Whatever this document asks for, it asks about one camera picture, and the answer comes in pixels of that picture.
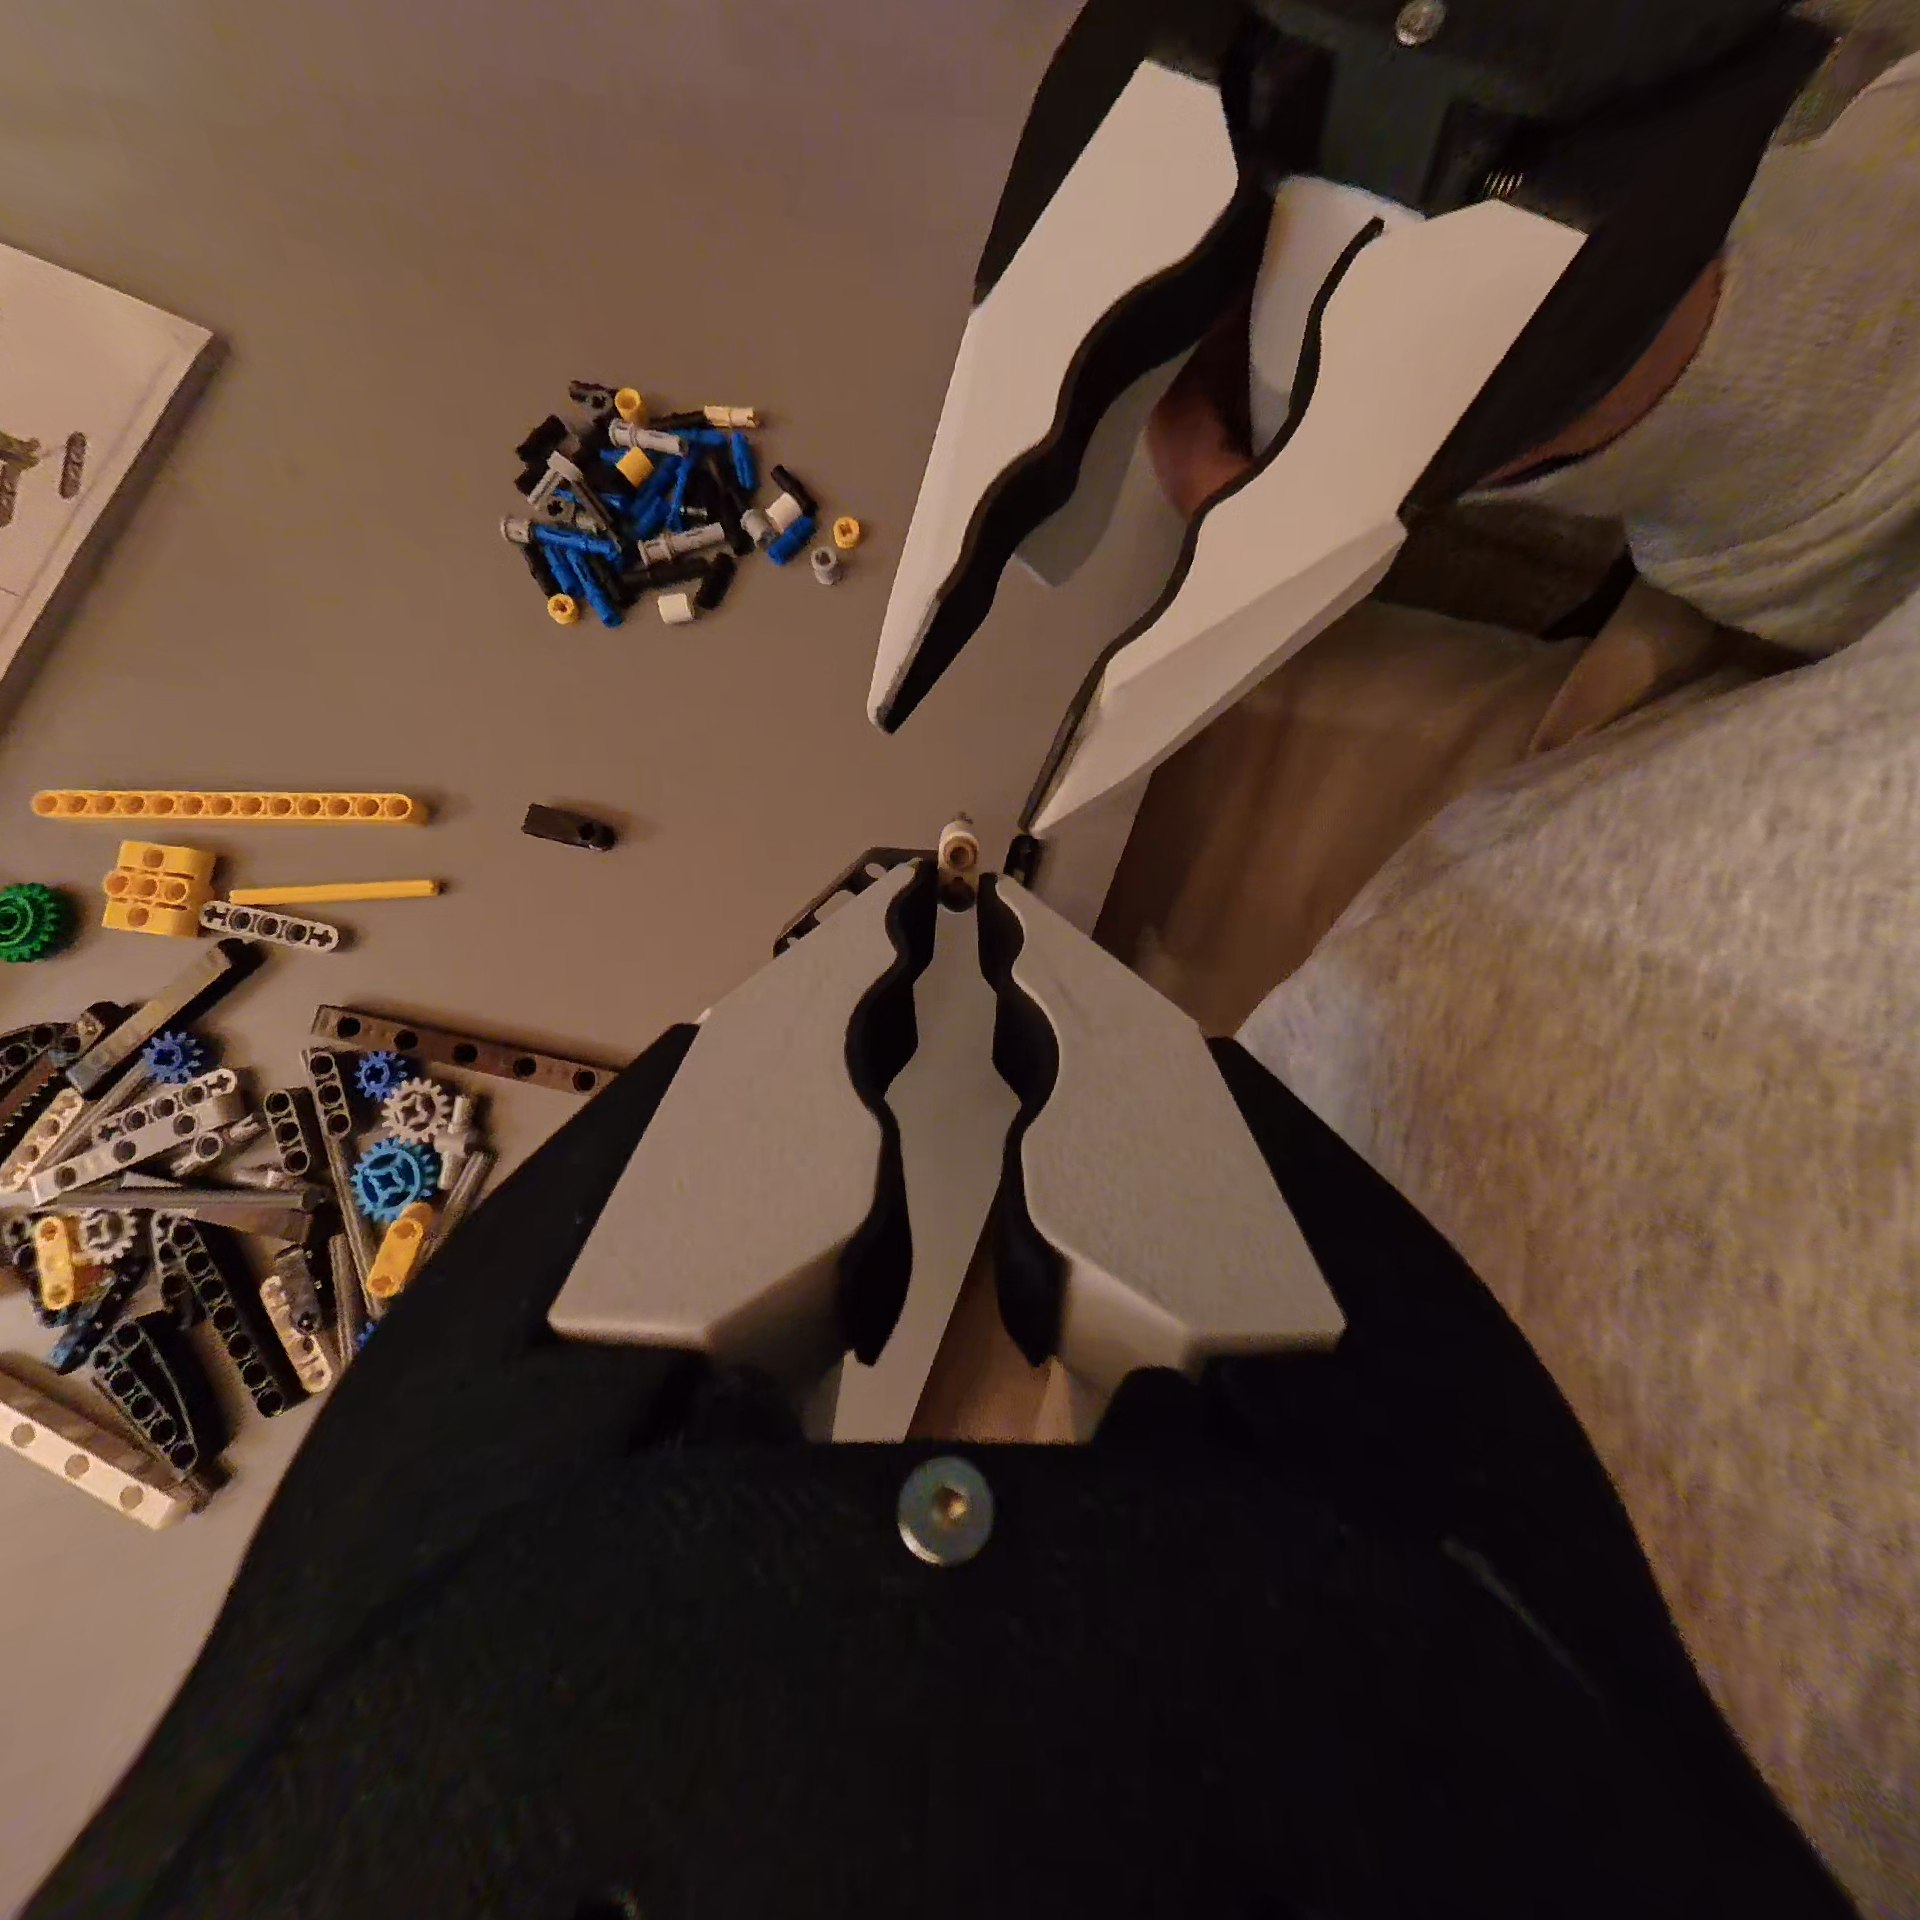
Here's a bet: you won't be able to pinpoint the black lego frame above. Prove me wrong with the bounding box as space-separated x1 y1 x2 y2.
772 832 1048 960

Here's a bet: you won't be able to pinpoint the pile of lego beams and gears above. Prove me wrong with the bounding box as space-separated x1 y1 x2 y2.
0 936 506 1531

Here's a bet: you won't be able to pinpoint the person's right hand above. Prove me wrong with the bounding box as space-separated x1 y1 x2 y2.
1147 268 1730 520

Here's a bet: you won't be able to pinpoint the pile of small lego pins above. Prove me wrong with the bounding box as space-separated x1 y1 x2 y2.
504 379 866 629

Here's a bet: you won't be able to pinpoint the long black lego beam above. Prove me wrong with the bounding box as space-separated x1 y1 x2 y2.
312 1005 623 1098

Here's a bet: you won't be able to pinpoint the yellow lego block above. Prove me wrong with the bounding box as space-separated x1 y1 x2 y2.
103 838 223 942

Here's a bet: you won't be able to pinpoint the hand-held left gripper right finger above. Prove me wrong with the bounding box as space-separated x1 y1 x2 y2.
977 874 1347 1379

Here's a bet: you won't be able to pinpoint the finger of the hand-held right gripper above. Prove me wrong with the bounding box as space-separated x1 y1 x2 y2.
866 58 1274 740
1019 176 1594 838

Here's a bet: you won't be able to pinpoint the long yellow lego beam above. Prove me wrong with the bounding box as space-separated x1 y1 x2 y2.
31 786 433 827

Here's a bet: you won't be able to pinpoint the lego instruction booklet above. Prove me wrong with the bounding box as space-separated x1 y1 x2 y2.
0 239 231 724

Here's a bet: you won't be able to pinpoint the tan trousers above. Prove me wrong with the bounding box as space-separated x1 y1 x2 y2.
1096 584 1728 1038

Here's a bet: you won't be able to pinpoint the grey fleece jacket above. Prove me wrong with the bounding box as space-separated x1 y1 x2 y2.
1237 598 1920 1920

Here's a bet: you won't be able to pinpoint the person's right forearm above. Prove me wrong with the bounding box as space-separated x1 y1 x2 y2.
1621 0 1920 663

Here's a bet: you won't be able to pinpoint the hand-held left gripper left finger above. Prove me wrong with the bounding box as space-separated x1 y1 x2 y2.
546 858 940 1420

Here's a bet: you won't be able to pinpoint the short light grey lego beam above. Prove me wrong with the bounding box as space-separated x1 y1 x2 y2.
200 901 344 955

